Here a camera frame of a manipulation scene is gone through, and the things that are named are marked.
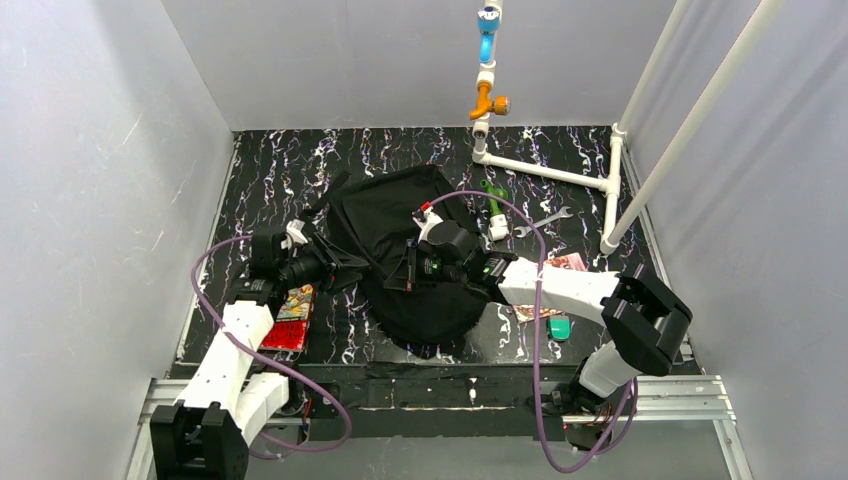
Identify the silver open-end wrench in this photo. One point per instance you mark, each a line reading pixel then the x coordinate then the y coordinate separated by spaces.
pixel 524 230

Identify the red Treehouse paperback book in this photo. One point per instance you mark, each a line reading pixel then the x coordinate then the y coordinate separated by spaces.
pixel 291 325

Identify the pink picture book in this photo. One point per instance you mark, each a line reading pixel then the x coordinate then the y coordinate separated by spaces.
pixel 572 261

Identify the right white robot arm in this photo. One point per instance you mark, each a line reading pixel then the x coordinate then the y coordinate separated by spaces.
pixel 645 319

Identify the orange tap valve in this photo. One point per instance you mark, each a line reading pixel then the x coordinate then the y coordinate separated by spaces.
pixel 486 104

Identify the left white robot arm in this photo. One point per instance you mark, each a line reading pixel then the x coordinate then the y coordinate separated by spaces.
pixel 208 429

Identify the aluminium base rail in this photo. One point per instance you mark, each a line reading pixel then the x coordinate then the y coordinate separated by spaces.
pixel 694 398

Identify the blue pipe valve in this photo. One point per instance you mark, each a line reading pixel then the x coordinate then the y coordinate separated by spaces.
pixel 488 22

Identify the black backpack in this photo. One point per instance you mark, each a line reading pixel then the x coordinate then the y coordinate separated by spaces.
pixel 373 219

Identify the green and white pipe fitting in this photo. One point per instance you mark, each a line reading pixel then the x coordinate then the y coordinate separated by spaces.
pixel 498 224

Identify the white PVC pipe frame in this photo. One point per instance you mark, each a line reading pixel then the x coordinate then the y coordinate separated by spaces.
pixel 615 225

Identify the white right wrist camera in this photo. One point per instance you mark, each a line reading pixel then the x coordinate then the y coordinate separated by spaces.
pixel 426 218

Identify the small teal box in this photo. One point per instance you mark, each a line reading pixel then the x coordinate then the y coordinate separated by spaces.
pixel 559 328

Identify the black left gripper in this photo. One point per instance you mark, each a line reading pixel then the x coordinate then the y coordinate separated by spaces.
pixel 332 259

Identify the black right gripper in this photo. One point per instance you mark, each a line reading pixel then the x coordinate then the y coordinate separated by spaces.
pixel 410 266

